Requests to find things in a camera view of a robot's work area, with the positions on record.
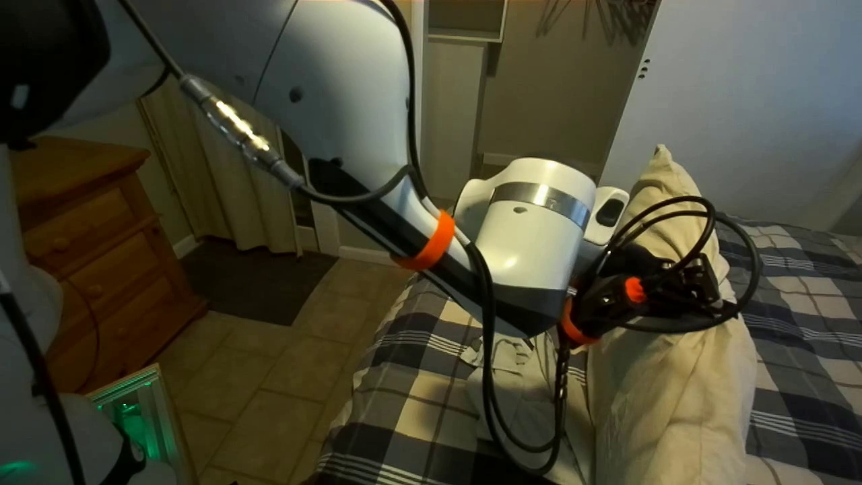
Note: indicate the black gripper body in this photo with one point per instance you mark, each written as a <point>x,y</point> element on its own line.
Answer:
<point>647,301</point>

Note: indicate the cream white blanket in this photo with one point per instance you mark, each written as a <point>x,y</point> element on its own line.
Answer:
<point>674,406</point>

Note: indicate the white closet door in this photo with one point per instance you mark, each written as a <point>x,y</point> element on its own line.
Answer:
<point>745,98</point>

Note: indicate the wooden dresser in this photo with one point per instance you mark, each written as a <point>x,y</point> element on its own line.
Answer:
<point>109,261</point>

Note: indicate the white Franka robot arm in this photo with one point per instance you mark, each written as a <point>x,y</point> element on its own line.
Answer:
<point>528,234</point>

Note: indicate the white door frame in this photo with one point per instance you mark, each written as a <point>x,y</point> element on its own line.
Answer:
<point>449,98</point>

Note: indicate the dark floor rug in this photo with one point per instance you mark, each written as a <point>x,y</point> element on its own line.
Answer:
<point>260,284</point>

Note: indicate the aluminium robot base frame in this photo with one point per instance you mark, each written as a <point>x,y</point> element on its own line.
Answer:
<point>136,414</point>

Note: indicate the plaid bedspread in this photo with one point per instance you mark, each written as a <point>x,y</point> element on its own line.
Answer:
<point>412,396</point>

